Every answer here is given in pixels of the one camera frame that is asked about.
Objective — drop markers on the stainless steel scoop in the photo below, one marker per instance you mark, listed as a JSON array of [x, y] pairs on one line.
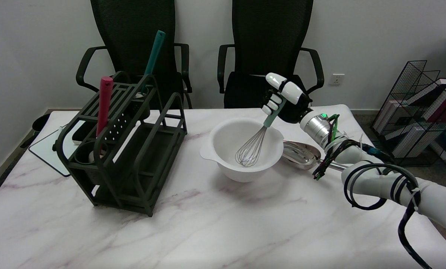
[[305, 155]]

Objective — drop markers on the black mesh office chair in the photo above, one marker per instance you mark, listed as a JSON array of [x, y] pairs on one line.
[[133, 48], [269, 48]]

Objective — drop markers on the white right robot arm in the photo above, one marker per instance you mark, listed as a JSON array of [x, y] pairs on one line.
[[376, 168]]

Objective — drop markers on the white cutting board black rim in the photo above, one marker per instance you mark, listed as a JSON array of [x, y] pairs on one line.
[[47, 147]]

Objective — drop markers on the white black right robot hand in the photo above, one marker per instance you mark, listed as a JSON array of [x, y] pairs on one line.
[[287, 100]]

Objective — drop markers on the dark red book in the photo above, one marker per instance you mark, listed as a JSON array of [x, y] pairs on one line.
[[445, 108]]

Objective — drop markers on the black round object on floor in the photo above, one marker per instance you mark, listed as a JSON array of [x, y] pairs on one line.
[[40, 122]]

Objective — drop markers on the dark green dish rack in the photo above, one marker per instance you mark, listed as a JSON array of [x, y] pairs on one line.
[[126, 149]]

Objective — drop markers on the white wall power outlet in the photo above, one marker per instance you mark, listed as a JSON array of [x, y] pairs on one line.
[[337, 79]]

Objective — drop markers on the white plastic mixing bowl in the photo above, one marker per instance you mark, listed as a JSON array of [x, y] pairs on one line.
[[241, 149]]

